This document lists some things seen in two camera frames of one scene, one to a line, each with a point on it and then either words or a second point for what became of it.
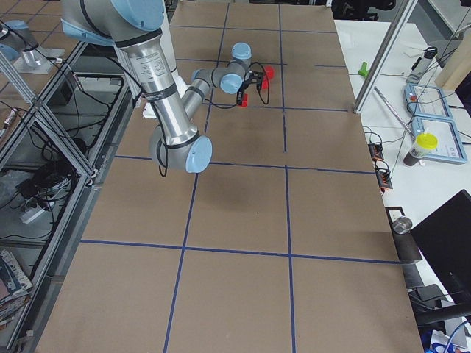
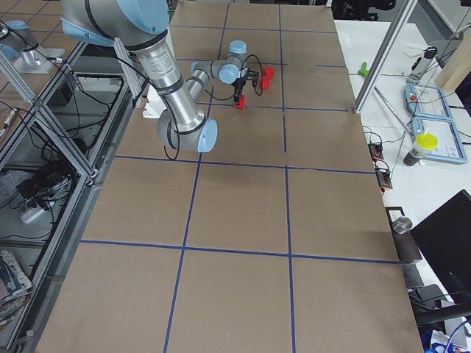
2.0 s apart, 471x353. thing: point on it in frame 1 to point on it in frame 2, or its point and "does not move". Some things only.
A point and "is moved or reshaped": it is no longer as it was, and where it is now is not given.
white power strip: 28,215 does not move
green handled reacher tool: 364,71 does not move
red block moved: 244,103 is moved or reshaped
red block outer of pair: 270,71 does not move
